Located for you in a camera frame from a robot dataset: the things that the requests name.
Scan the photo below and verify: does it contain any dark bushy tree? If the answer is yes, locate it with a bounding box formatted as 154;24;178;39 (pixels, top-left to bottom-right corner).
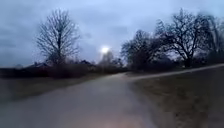
120;29;161;72

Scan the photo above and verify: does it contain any small bare tree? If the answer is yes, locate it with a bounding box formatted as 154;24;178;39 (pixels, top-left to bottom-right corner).
98;50;124;69

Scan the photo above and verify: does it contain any tall bare tree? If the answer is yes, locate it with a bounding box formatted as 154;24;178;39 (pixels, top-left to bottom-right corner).
35;8;82;66

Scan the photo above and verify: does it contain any dark hedge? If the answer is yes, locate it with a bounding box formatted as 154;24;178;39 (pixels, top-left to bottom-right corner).
0;62;128;80

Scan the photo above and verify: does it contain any pale side path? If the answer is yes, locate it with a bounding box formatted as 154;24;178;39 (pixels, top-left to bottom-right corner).
123;63;224;82

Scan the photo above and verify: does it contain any dark grass verge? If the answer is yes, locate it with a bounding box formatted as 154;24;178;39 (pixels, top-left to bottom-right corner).
0;73;109;105

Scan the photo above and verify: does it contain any dark grass field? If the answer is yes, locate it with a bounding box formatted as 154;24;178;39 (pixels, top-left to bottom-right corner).
128;67;224;128

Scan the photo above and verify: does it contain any low building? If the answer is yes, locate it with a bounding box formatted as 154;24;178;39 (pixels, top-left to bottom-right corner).
23;61;51;70

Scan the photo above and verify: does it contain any grey asphalt path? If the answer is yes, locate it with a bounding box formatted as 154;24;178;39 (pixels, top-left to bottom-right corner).
0;72;158;128

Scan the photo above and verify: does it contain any large bare tree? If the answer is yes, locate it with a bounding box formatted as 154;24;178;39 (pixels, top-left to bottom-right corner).
154;7;224;69

